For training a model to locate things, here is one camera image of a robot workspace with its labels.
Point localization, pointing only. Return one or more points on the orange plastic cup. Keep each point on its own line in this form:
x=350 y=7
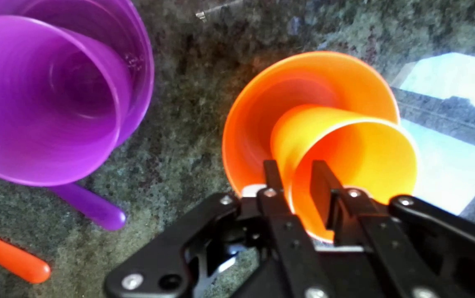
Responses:
x=369 y=159

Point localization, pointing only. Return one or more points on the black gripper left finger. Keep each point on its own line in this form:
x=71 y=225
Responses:
x=291 y=248

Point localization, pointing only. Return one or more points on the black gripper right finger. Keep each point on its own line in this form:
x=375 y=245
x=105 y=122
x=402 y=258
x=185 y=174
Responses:
x=357 y=232

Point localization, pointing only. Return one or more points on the orange plastic bowl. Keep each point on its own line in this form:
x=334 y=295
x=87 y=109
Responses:
x=258 y=109

